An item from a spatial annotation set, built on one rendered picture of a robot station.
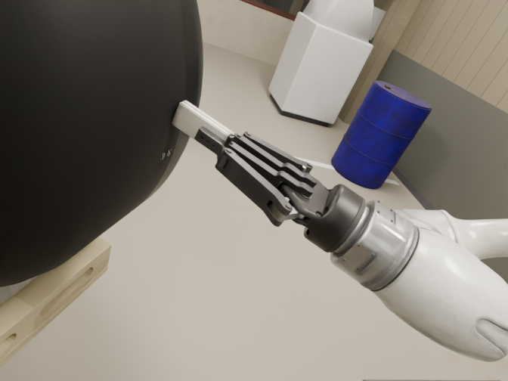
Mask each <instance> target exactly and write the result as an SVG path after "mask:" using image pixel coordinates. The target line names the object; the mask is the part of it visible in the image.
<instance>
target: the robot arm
mask: <svg viewBox="0 0 508 381"><path fill-rule="evenodd" d="M172 124H173V125H174V126H175V127H176V128H178V129H180V130H181V131H183V132H184V133H185V134H186V135H188V136H190V137H191V138H193V139H194V140H195V141H197V142H198V143H200V144H202V145H203V146H204V147H206V148H207V149H209V150H211V151H212V152H213V153H214V154H216V155H217V163H216V164H215V168H216V169H217V170H218V171H219V172H220V173H222V174H223V176H224V177H226V179H227V180H229V181H230V182H231V183H232V184H233V185H234V186H235V187H237V188H238V189H239V190H240V191H241V192H242V193H243V194H245V195H246V196H247V197H248V198H249V199H250V200H251V201H253V202H254V204H256V205H257V207H259V208H260V209H261V210H262V211H263V212H264V213H265V214H266V216H267V217H268V219H269V220H270V222H271V223H272V224H273V225H274V226H276V227H280V226H281V225H282V223H283V222H284V221H286V220H291V219H292V220H293V221H294V222H295V223H296V224H299V225H303V226H305V229H304V237H305V238H306V239H307V240H309V241H310V242H312V243H313V244H314V245H316V246H317V247H319V248H320V249H322V250H323V251H324V252H330V261H331V263H332V264H333V265H334V266H336V267H337V268H338V269H340V270H341V271H343V272H345V273H346V274H347V275H348V276H350V277H352V278H353V279H355V280H356V281H357V282H359V284H360V285H362V286H363V287H365V288H367V289H369V290H370V291H371V292H373V293H374V294H375V295H376V296H377V297H378V298H379V299H380V300H381V301H382V302H383V304H384V305H385V307H387V309H388V310H390V311H391V312H392V313H393V314H395V315H396V316H397V317H399V318H400V319H401V320H403V322H405V323H406V324H408V325H409V326H411V327H412V328H414V329H415V330H416V331H418V332H419V333H421V334H423V335H424V336H426V337H427V338H429V339H431V340H432V341H433V342H436V343H438V344H439V345H441V346H443V347H445V348H447V349H449V350H451V351H453V352H456V353H458V354H460V355H463V356H466V357H468V358H472V359H476V360H479V361H485V362H493V361H499V360H500V359H501V358H504V357H506V356H507V355H508V284H507V283H506V282H505V281H504V279H503V278H502V277H500V276H499V275H498V274H497V273H495V272H494V271H493V270H491V269H490V268H489V267H488V266H487V265H485V264H484V263H482V262H481V261H480V260H481V259H489V258H497V257H508V218H506V219H483V220H461V219H457V218H454V217H453V216H451V215H449V214H448V213H447V212H446V211H444V210H421V209H402V210H400V209H390V208H389V207H388V206H386V205H384V204H383V203H381V202H380V201H379V200H370V201H368V202H365V199H364V198H363V197H361V196H360V195H358V194H357V193H355V192H354V191H353V190H351V189H349V188H348V187H346V186H345V185H344V184H337V185H336V186H334V187H333V189H326V187H325V186H324V185H323V184H321V182H320V181H318V180H317V179H316V178H314V177H313V176H311V174H310V171H311V170H312V169H313V166H312V165H311V164H310V163H307V162H305V161H302V160H299V159H297V158H295V157H294V156H291V155H289V154H288V153H286V152H284V151H282V150H280V149H278V148H277V147H275V146H273V145H271V144H269V143H268V142H266V141H263V140H262V139H261V138H258V137H256V136H255V135H253V134H251V133H249V132H244V133H243V135H241V134H240V133H234V132H232V131H231V130H230V129H228V128H226V127H225V126H223V125H222V124H221V123H219V122H217V121H216V120H215V119H213V118H212V117H211V116H209V115H207V114H206V113H204V112H203V111H202V110H200V109H198V108H197V107H195V106H194V105H193V104H191V103H190V102H188V101H182V102H180V103H179V105H178V108H177V110H176V111H175V115H174V116H173V119H172Z"/></svg>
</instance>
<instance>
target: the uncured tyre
mask: <svg viewBox="0 0 508 381"><path fill-rule="evenodd" d="M202 84H203V38H202V30H201V23H200V14H199V9H198V5H197V0H0V287H6V286H10V285H14V284H17V283H21V282H23V281H25V280H29V279H30V278H33V277H36V276H38V275H40V274H44V273H45V272H48V271H50V270H53V269H55V268H56V267H58V266H60V265H62V264H63V263H64V262H66V261H67V260H69V259H70V258H72V257H73V256H74V255H75V254H77V253H78V252H79V251H80V250H82V249H83V248H85V247H86V246H87V245H89V244H90V243H91V242H92V241H93V240H95V239H96V238H98V237H99V236H100V235H102V233H104V232H105V231H107V230H108V229H109V228H111V227H112V226H113V225H115V224H116V223H117V222H118V221H120V220H121V219H122V218H124V217H125V216H126V215H128V214H129V213H130V212H131V211H133V210H134V209H136V208H137V207H138V206H140V205H141V204H142V203H143V202H144V201H146V200H147V199H148V198H150V197H151V196H152V195H153V194H154V193H156V192H157V191H158V190H159V188H160V187H161V186H162V185H163V184H164V182H165V181H166V180H167V178H168V177H169V176H170V175H171V173H172V171H173V169H174V168H175V166H176V165H177V163H178V161H179V159H180V157H181V155H182V154H183V152H184V149H185V148H186V146H187V143H188V141H189V139H190V136H188V135H186V134H185V133H184V132H183V131H181V130H180V129H178V128H176V127H175V126H174V125H173V124H172V119H173V116H174V115H175V111H176V110H177V108H178V105H179V103H180V102H182V101H188V102H190V103H191V104H193V105H194V106H195V107H197V108H198V109H199V105H200V97H201V91H202ZM174 143H175V145H174V147H173V150H172V154H171V156H170V158H169V159H168V160H166V161H165V162H164V163H162V164H160V165H159V166H157V165H158V162H159V160H160V156H161V153H162V150H163V149H165V148H167V147H168V146H170V145H171V144H174Z"/></svg>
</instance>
